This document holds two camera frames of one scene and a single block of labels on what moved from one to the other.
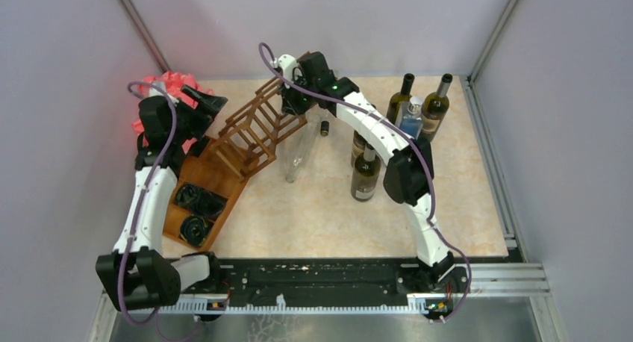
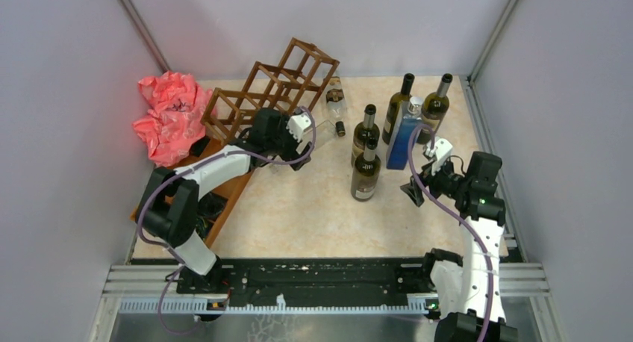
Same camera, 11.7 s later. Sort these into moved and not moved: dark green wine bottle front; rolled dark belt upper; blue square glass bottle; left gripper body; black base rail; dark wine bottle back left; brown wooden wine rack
Moved: brown wooden wine rack; left gripper body
Not moved: dark wine bottle back left; black base rail; dark green wine bottle front; rolled dark belt upper; blue square glass bottle
